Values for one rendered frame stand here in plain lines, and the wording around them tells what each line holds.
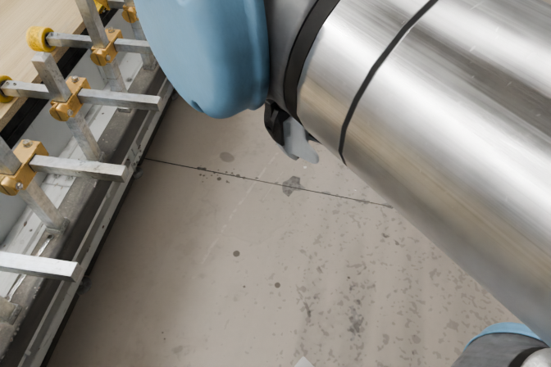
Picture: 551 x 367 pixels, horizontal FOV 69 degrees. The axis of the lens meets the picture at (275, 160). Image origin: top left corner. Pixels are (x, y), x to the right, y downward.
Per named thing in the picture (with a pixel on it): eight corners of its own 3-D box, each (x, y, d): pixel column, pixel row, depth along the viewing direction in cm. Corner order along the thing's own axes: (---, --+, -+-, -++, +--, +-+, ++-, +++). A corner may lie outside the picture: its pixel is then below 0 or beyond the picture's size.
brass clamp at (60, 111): (94, 91, 118) (88, 77, 114) (72, 123, 110) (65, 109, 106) (75, 88, 119) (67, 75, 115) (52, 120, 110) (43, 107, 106)
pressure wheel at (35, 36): (43, 53, 129) (58, 51, 137) (39, 27, 126) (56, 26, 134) (25, 52, 130) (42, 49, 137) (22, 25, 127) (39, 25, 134)
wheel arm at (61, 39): (188, 52, 129) (186, 42, 126) (185, 58, 127) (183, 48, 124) (44, 38, 134) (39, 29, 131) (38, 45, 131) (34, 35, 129)
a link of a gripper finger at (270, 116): (274, 153, 46) (274, 94, 39) (264, 146, 46) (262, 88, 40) (301, 132, 48) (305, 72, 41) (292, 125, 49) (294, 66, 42)
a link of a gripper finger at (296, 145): (308, 192, 48) (314, 140, 41) (273, 165, 51) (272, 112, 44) (325, 177, 50) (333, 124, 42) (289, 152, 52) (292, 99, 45)
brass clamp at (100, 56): (126, 43, 134) (122, 29, 130) (110, 67, 125) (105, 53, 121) (109, 41, 134) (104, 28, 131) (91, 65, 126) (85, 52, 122)
